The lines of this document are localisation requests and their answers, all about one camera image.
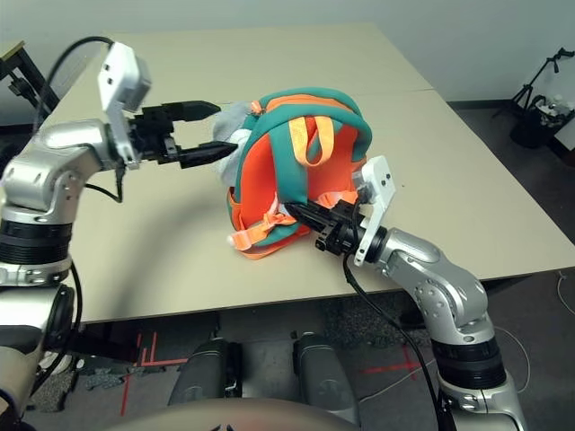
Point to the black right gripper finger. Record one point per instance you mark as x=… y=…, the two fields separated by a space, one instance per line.
x=310 y=211
x=316 y=226

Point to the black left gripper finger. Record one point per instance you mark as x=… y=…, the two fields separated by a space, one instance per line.
x=204 y=155
x=193 y=110

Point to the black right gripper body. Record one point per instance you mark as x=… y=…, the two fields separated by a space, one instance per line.
x=341 y=231

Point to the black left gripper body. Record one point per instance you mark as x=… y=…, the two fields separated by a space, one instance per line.
x=150 y=134

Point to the teal and orange backpack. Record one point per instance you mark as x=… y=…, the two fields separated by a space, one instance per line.
x=265 y=179

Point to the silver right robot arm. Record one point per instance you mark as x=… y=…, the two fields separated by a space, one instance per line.
x=431 y=278

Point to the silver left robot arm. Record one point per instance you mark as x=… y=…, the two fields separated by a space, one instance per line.
x=49 y=179

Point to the gray plush charm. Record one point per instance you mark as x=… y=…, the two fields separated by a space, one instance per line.
x=224 y=130

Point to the dark speckled floor mat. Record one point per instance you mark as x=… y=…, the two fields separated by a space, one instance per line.
x=373 y=323

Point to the dark right robot leg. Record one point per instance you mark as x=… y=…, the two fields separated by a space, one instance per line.
x=323 y=377

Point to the dark robot leg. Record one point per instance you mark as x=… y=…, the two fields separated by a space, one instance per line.
x=323 y=377
x=202 y=372

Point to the dark left robot leg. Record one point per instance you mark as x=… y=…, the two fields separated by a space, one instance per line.
x=202 y=372

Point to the beige robot torso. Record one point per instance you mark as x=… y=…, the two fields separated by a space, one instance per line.
x=233 y=417

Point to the black bag with bottles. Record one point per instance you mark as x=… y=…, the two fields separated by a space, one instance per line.
x=530 y=130

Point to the black tripod stand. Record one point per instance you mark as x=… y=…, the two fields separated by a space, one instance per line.
x=525 y=92

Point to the gray foam mat piece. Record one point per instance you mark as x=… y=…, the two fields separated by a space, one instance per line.
x=105 y=377

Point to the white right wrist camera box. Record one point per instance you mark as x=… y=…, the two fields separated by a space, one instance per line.
x=379 y=179

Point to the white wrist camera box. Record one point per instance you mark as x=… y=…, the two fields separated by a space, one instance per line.
x=119 y=76
x=379 y=179

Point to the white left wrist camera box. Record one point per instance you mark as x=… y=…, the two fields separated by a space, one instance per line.
x=119 y=76

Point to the black frame wooden side table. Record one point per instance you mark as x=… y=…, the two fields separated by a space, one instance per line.
x=38 y=76

